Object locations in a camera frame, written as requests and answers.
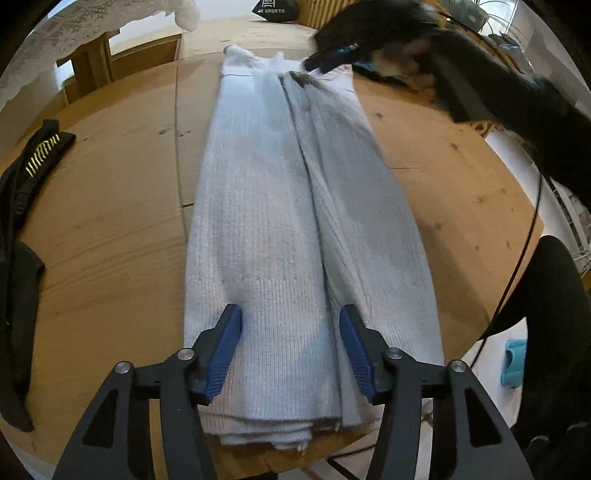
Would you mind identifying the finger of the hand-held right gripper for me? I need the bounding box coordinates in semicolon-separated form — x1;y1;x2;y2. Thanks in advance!
302;42;365;75

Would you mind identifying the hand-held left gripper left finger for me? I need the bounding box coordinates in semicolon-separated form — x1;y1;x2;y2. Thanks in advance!
52;304;243;480

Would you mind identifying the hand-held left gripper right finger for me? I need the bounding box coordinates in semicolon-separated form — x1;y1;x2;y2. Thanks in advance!
339;304;536;480

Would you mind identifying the white knitted cardigan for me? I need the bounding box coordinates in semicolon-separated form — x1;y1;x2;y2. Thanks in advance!
183;44;446;449

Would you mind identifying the person's right forearm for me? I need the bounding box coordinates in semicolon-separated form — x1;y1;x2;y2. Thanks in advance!
429;28;591;208

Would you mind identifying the person's right hand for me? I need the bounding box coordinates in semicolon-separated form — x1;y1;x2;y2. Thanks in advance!
372;37;439;100

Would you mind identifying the wooden slatted crate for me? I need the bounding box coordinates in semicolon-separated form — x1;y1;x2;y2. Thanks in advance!
298;0;352;28

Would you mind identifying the black bag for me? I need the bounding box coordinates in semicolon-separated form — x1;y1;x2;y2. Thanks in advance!
252;0;301;23

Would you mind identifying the teal plastic object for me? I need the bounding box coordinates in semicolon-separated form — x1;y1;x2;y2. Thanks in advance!
501;339;528;387

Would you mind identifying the person's leg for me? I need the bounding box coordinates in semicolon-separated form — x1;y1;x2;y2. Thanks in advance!
480;234;591;480

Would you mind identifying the black garment with yellow print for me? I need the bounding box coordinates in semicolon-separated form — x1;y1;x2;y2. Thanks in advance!
0;119;77;432

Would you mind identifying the white lace tablecloth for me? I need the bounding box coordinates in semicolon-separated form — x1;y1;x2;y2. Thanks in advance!
0;0;201;109

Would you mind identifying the black cable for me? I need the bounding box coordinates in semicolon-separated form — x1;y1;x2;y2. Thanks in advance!
471;171;548;342

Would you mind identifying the white wire basket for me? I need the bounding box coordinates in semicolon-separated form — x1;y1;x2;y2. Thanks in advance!
547;180;591;291

